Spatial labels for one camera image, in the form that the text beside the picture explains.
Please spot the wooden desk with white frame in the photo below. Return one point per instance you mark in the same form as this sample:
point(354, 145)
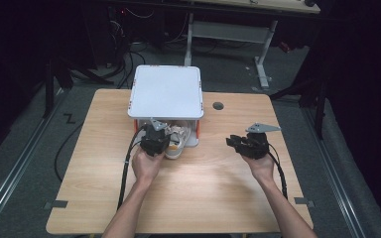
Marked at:
point(231, 31)

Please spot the black metal stand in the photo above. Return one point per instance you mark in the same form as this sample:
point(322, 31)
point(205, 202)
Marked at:
point(320, 105)
point(49, 89)

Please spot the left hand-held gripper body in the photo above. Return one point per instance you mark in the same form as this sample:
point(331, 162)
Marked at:
point(152, 142)

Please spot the black table grommet hole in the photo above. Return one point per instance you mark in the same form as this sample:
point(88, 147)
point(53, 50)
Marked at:
point(218, 106)

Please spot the metal floor rail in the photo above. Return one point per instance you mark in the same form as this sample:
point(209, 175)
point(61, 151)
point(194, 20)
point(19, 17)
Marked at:
point(334, 172)
point(20, 155)

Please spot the white two-tier shoe rack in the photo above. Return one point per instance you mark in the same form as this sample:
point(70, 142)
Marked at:
point(165, 95)

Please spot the grey tape strip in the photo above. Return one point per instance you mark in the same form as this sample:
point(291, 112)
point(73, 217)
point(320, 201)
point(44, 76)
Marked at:
point(55, 204)
point(304, 201)

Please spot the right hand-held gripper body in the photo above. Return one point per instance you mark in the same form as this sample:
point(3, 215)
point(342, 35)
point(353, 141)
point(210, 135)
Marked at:
point(256, 145)

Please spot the person's left hand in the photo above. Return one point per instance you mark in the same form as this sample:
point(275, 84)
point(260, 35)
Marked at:
point(145, 167)

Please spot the white sneaker with orange accent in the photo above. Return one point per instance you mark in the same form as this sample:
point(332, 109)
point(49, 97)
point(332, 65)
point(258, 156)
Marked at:
point(178, 142)

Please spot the person's right hand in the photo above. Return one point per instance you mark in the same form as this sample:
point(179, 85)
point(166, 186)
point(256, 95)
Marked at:
point(261, 168)

